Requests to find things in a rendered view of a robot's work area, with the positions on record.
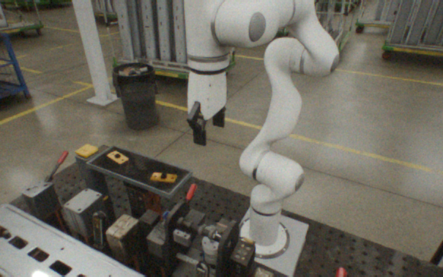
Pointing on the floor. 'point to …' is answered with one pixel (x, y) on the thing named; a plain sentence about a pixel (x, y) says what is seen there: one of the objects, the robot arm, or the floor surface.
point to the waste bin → (137, 93)
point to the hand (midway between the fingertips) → (209, 131)
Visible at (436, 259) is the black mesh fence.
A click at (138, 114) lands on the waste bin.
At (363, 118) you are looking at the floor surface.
